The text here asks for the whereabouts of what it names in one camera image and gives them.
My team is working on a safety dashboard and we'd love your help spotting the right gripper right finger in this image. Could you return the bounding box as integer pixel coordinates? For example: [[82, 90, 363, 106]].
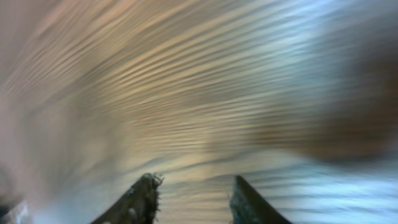
[[229, 175, 292, 224]]

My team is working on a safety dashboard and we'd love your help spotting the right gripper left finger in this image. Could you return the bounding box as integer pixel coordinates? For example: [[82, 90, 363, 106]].
[[90, 173, 164, 224]]

